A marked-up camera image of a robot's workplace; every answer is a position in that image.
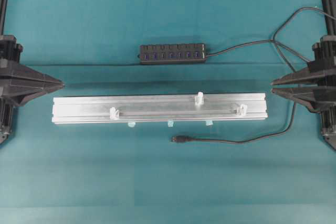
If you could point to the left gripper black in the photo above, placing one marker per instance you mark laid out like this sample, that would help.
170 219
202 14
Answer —
19 96

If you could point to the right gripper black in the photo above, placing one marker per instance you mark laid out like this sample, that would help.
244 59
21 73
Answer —
315 98

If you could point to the black USB hub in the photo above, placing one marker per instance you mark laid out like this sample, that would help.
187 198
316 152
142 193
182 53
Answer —
166 54

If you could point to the right blue tape piece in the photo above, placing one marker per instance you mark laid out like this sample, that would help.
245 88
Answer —
208 122

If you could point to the middle blue tape piece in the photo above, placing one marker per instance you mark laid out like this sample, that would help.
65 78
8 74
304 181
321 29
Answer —
170 123

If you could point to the aluminium extrusion rail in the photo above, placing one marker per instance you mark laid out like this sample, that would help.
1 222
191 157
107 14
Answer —
160 108

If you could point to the right black frame post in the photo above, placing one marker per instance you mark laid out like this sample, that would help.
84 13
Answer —
329 8

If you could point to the black frame post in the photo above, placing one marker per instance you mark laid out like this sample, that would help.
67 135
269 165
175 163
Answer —
3 6
329 8

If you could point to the left black frame post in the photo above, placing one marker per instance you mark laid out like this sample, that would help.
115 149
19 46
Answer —
3 6

